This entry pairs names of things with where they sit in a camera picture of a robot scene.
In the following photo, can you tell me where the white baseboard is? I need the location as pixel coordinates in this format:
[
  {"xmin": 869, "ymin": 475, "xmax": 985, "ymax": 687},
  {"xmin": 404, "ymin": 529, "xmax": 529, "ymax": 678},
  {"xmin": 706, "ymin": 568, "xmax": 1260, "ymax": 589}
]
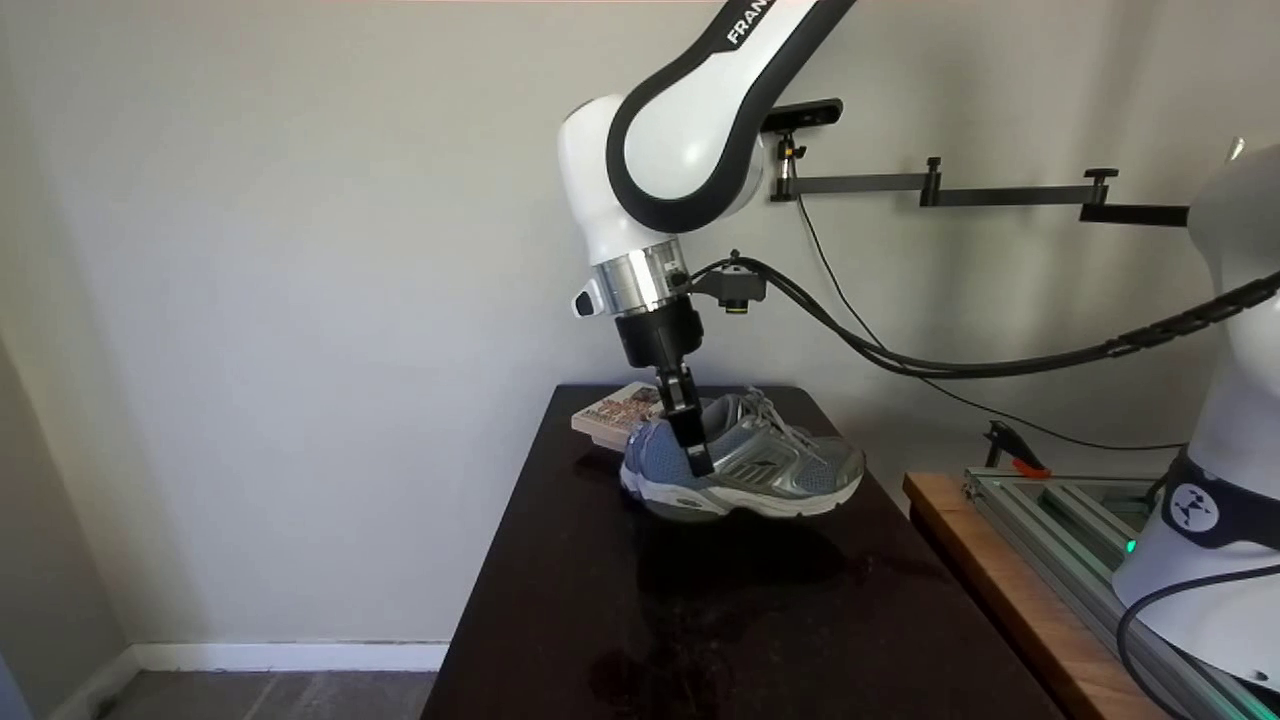
[{"xmin": 126, "ymin": 640, "xmax": 451, "ymax": 681}]

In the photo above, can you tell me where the thin black cable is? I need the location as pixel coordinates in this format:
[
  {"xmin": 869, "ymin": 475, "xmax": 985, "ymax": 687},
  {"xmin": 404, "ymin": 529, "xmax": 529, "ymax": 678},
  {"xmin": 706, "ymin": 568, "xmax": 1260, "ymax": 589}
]
[{"xmin": 788, "ymin": 166, "xmax": 1190, "ymax": 457}]

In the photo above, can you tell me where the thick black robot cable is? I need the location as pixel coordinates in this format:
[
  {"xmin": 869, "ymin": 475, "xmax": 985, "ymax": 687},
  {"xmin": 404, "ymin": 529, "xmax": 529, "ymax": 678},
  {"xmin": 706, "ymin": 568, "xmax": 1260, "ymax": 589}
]
[{"xmin": 684, "ymin": 251, "xmax": 1280, "ymax": 385}]

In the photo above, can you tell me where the red black clamp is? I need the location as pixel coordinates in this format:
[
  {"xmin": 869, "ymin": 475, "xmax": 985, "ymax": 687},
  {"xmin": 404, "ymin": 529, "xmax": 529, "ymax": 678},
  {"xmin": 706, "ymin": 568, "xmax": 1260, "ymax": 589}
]
[{"xmin": 985, "ymin": 420, "xmax": 1053, "ymax": 484}]

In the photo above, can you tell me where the black camera mounting bar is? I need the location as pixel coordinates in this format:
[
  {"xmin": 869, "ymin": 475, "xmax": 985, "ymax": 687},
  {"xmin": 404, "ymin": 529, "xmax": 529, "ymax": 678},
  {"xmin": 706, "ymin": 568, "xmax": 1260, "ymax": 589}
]
[{"xmin": 764, "ymin": 158, "xmax": 1190, "ymax": 232}]

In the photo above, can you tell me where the black camera on bar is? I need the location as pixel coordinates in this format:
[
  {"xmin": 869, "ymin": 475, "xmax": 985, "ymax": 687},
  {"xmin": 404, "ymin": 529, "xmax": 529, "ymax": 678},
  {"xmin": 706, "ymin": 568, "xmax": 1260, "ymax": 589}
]
[{"xmin": 760, "ymin": 97, "xmax": 847, "ymax": 135}]

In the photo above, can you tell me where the wooden base board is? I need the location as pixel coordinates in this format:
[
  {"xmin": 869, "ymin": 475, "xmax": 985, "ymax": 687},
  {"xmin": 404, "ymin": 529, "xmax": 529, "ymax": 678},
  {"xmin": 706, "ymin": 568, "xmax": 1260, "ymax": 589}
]
[{"xmin": 902, "ymin": 469, "xmax": 1150, "ymax": 720}]

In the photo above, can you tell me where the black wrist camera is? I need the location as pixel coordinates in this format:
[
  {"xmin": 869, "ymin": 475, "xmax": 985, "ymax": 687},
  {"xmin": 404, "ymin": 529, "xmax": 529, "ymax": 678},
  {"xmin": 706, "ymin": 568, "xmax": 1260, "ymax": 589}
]
[{"xmin": 692, "ymin": 258, "xmax": 772, "ymax": 319}]

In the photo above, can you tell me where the paperback book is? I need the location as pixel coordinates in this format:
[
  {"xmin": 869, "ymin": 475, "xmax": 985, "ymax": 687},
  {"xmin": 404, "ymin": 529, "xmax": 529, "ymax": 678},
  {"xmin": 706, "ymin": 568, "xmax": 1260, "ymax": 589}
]
[{"xmin": 567, "ymin": 380, "xmax": 666, "ymax": 457}]

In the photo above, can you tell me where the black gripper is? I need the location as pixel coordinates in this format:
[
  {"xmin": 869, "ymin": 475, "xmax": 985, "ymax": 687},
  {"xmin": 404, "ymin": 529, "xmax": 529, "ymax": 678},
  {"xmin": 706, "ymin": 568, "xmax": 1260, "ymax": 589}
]
[{"xmin": 614, "ymin": 292, "xmax": 720, "ymax": 484}]

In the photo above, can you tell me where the aluminium rail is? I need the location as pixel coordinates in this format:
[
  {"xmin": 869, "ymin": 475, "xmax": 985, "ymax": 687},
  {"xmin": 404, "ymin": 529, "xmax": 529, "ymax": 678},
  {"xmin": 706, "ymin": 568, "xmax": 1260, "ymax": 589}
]
[{"xmin": 962, "ymin": 466, "xmax": 1280, "ymax": 720}]

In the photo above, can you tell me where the grey blue running shoe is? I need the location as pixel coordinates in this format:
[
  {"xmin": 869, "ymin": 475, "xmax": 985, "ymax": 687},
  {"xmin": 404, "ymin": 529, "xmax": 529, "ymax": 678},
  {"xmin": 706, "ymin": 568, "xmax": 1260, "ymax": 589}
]
[
  {"xmin": 713, "ymin": 380, "xmax": 837, "ymax": 453},
  {"xmin": 614, "ymin": 389, "xmax": 872, "ymax": 529}
]

